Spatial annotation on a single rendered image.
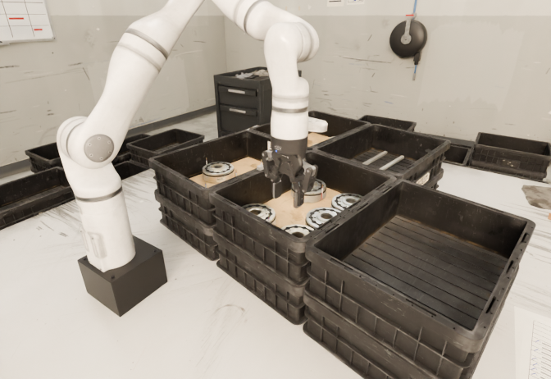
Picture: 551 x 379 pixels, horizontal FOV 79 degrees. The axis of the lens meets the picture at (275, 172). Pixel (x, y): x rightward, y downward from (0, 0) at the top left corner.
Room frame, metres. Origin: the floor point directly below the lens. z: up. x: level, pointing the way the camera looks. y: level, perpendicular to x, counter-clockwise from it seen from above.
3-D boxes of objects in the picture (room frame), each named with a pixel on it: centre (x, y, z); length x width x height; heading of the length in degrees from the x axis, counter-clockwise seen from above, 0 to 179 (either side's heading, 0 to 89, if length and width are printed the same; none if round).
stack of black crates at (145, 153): (2.05, 0.70, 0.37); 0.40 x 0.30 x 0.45; 146
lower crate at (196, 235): (0.96, 0.14, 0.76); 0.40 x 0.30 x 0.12; 136
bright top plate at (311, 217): (0.71, -0.13, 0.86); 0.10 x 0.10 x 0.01
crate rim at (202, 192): (0.96, 0.14, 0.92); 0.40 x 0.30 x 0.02; 136
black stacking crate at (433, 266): (0.55, -0.29, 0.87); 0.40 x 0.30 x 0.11; 136
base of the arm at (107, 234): (0.64, 0.38, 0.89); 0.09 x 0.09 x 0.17; 56
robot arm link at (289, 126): (0.66, -0.04, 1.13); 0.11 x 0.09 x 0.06; 137
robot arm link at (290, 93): (0.64, -0.02, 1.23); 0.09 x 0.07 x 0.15; 140
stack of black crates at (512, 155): (1.98, -1.48, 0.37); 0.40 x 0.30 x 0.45; 56
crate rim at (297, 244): (0.75, -0.08, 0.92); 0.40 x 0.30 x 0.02; 136
